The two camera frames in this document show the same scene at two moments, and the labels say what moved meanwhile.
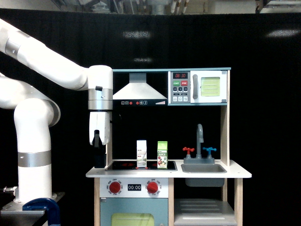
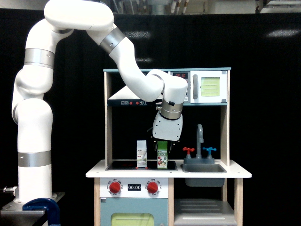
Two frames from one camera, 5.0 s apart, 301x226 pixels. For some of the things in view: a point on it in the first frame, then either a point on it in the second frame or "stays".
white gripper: x=99 y=136 → x=167 y=129
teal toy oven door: x=134 y=212 stays
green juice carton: x=162 y=154 stays
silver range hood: x=138 y=92 stays
